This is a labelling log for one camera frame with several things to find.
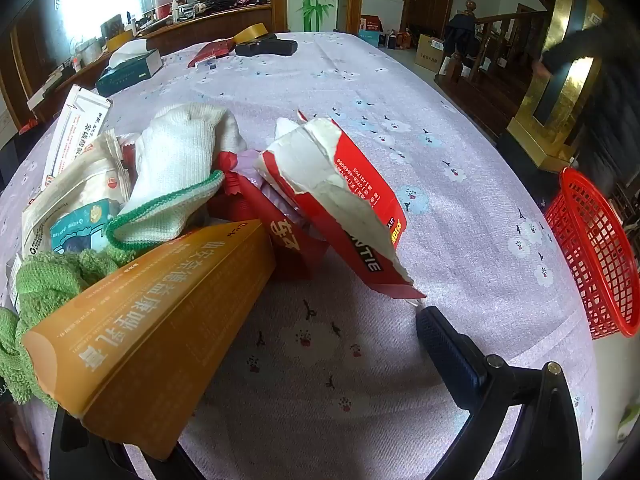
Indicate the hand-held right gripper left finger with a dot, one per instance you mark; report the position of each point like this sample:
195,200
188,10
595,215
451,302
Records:
80,460

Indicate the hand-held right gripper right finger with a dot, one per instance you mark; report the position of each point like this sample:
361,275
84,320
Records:
440,340

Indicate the orange cardboard box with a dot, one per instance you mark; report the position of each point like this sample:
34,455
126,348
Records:
150,320

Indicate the red plastic basket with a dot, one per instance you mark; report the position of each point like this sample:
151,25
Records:
590,260

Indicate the teal cartoon pouch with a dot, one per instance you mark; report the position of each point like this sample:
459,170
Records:
80,220

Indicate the long white cardboard box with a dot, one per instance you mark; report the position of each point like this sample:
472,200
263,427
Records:
75,120

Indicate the torn red white carton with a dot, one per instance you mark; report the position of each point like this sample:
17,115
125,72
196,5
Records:
350,185

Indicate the green towel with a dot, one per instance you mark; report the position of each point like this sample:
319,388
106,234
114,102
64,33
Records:
45,280

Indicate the bright red packet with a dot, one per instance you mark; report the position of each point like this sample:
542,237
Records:
272,245

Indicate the purple floral tablecloth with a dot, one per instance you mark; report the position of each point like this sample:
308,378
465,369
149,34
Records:
350,85

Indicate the white plastic packet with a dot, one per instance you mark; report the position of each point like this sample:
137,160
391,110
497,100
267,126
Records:
75,180

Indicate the brown cardboard box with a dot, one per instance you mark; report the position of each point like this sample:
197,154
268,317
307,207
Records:
427,52

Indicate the white glove green cuff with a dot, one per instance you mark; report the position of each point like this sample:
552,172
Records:
170,160

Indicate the wooden staircase railing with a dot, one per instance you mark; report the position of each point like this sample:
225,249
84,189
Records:
500,25

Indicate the gold framed pillar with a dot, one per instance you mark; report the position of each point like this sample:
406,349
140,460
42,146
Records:
560,25

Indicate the black case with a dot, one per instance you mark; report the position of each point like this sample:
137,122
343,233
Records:
270,47

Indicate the yellow small box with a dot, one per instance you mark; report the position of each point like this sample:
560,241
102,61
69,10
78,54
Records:
250,32

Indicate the teal tissue box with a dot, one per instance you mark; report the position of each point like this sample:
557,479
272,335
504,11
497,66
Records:
130,75

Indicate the wooden sideboard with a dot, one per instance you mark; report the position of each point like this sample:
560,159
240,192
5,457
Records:
210,21

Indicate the white bottle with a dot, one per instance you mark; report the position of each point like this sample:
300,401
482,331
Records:
176,10

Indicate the red box on sideboard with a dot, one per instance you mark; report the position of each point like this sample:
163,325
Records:
167,7

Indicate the dark jacket on post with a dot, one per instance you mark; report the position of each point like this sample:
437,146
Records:
460,35

